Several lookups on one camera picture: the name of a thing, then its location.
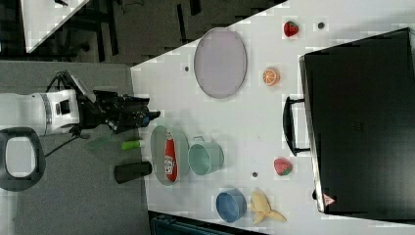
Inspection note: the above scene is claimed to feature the toy orange half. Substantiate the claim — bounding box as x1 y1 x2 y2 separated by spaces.
262 68 280 86

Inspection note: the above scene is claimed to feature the red toy strawberry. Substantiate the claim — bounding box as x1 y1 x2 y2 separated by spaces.
284 21 300 37

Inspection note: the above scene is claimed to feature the dark blue rail frame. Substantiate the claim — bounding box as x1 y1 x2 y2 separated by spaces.
148 211 264 235

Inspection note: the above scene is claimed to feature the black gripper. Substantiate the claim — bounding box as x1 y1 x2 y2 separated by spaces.
77 90 161 134

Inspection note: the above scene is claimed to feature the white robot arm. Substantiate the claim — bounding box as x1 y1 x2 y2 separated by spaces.
1 89 161 136

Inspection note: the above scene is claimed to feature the blue bowl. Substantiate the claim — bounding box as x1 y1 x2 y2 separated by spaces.
215 189 247 223

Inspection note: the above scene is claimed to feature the green metal cup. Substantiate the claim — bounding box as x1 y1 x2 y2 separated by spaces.
188 136 224 175

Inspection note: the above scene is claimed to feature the green oval strainer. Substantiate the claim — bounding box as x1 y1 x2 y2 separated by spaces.
151 124 189 186

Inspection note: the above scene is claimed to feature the black cylindrical cup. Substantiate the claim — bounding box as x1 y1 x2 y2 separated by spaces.
114 162 153 184

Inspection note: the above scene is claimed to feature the purple oval plate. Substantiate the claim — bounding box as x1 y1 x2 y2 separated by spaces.
194 27 248 99

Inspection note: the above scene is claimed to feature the pink toy strawberry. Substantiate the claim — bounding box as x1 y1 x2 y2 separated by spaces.
274 158 293 176

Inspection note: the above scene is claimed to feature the red felt ketchup bottle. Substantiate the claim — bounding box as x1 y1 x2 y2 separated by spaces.
164 131 178 182

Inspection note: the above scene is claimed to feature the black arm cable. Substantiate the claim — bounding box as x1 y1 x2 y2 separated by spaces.
44 70 91 159

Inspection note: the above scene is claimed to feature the black toaster oven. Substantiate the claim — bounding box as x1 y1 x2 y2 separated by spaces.
299 27 415 224

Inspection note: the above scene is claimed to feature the peeled toy banana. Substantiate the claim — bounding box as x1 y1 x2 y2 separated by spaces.
249 191 286 225

